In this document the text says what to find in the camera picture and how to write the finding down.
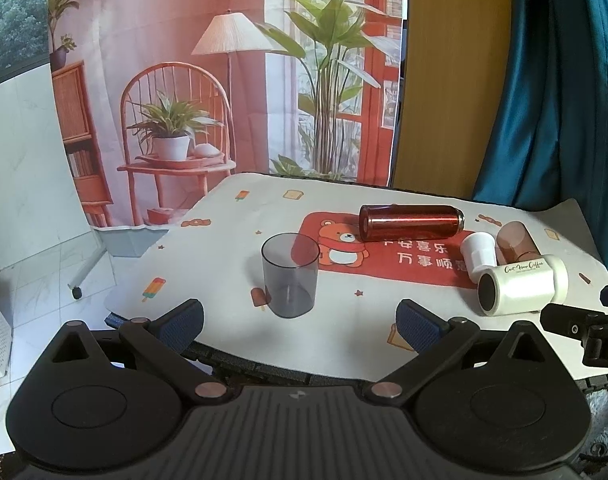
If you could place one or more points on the printed bear tablecloth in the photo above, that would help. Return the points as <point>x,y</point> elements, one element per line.
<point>223,240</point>

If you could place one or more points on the black foam mat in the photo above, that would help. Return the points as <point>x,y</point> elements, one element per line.
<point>264,367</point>

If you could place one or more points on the grey transparent cup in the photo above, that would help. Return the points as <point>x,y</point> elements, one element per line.
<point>290,280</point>

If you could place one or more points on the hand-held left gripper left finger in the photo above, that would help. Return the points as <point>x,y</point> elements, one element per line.
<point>179,324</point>

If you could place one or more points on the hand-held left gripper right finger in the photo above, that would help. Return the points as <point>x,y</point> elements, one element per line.
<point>418,326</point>

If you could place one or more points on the small white cup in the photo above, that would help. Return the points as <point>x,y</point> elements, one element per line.
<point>478,255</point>

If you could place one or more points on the red metallic bottle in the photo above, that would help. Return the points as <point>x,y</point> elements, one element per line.
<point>409,222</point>

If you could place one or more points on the printed room backdrop cloth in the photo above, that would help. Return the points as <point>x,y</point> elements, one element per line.
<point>133,35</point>

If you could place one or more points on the window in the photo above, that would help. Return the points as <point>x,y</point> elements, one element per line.
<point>13,15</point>

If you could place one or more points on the frosted white cup black lid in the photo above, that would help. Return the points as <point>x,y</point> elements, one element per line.
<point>524,285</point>

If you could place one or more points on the white table leg with caster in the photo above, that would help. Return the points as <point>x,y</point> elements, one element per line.
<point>86,265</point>

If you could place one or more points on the wooden panel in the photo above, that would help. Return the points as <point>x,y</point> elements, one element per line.
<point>449,85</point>

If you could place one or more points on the brown transparent cup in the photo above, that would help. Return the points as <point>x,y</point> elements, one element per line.
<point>516,242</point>

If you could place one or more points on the grey fluffy rug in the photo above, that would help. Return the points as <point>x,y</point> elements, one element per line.
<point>604,420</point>

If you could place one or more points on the teal curtain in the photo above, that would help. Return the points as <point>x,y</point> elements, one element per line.
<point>559,85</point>

